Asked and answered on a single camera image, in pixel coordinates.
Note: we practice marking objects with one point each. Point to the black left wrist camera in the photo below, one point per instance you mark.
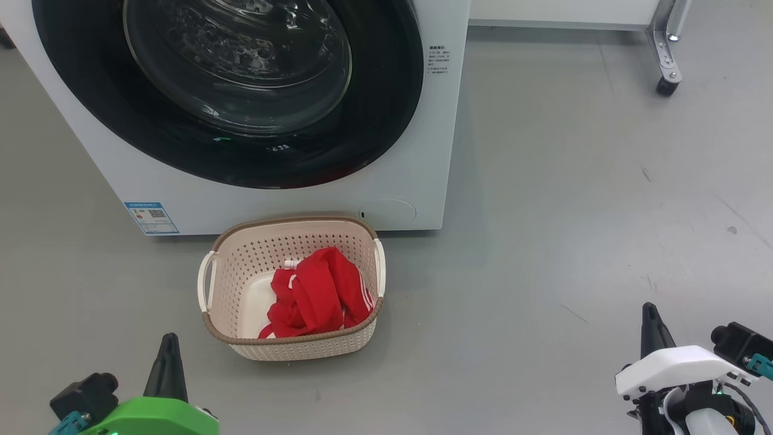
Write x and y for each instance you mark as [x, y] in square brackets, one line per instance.
[84, 393]

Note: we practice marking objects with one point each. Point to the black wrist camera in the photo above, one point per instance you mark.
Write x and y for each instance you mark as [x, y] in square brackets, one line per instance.
[737, 341]
[84, 393]

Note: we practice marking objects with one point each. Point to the cream perforated laundry basket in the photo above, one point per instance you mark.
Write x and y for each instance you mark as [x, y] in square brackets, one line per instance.
[241, 272]

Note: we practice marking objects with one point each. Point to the white front-load washing machine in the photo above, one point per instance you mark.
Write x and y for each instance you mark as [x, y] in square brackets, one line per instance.
[435, 151]

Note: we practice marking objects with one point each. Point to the red garment with white stripes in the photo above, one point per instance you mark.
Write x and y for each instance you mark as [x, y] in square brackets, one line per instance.
[320, 296]

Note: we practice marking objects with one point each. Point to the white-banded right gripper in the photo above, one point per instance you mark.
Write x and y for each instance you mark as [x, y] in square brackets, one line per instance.
[676, 365]

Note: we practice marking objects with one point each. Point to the metal frame leg with caster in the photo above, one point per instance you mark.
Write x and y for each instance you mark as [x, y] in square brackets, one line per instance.
[667, 48]

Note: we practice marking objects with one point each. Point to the white furniture base panel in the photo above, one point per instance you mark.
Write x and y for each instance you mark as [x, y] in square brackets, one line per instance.
[561, 12]

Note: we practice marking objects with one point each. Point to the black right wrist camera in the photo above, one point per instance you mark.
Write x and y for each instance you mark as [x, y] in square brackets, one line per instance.
[737, 341]

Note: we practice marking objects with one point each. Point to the blue energy label sticker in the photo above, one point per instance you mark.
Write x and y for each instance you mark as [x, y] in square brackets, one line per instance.
[152, 217]

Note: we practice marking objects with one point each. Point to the small printed text label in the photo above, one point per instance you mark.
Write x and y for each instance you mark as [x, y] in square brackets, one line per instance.
[438, 59]

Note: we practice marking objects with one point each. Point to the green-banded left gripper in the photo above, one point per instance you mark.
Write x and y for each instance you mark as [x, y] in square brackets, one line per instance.
[157, 420]

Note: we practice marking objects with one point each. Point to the black glass washing machine door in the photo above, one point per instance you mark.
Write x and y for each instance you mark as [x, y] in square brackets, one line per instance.
[374, 121]

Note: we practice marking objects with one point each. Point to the white filter access cover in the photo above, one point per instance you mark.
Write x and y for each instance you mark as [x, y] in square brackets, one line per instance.
[392, 213]

